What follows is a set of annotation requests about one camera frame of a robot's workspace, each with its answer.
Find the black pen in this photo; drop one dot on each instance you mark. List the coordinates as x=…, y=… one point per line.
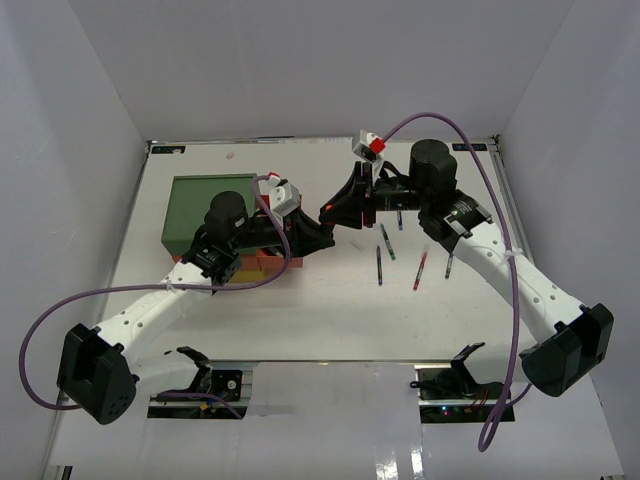
x=449, y=266

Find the purple pen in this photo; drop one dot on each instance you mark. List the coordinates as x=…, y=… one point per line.
x=379, y=266

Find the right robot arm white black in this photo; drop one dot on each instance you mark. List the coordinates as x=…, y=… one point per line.
x=571, y=338

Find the green drawer cabinet box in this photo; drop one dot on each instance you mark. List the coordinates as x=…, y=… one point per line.
x=200, y=210

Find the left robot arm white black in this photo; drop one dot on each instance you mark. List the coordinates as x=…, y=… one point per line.
x=102, y=368

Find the red drawer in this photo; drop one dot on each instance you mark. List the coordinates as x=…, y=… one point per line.
x=267, y=263

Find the green pen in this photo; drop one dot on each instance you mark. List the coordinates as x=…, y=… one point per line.
x=387, y=242

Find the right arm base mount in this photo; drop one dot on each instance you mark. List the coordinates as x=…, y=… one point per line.
x=447, y=397

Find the left black corner label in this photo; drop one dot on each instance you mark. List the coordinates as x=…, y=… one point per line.
x=167, y=149

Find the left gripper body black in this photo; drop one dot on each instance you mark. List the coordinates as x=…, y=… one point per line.
x=262, y=233

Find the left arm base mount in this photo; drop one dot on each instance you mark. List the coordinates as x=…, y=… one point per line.
x=223, y=394

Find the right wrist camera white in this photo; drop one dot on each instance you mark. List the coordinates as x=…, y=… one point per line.
x=369, y=147

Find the red pen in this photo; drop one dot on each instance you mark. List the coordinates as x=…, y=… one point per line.
x=420, y=270

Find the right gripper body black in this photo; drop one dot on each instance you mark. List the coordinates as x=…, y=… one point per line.
x=398, y=195

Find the clear pen cap lower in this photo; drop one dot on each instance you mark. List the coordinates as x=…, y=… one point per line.
x=357, y=245

